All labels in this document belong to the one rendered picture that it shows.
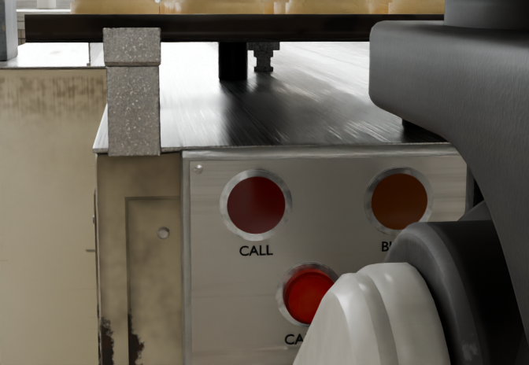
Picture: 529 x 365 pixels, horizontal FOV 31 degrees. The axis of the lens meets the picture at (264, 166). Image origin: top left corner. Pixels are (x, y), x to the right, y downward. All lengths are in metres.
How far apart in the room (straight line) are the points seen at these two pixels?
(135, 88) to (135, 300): 0.13
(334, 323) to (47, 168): 1.00
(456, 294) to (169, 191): 0.33
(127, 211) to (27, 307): 0.76
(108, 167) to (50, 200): 0.72
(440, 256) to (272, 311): 0.29
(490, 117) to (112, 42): 0.31
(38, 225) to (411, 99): 1.02
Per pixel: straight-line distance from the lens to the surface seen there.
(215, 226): 0.53
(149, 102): 0.51
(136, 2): 0.54
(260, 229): 0.53
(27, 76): 1.24
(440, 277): 0.25
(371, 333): 0.25
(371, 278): 0.27
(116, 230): 0.56
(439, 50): 0.26
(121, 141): 0.52
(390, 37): 0.31
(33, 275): 1.29
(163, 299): 0.57
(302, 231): 0.53
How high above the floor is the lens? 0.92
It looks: 10 degrees down
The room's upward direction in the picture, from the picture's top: straight up
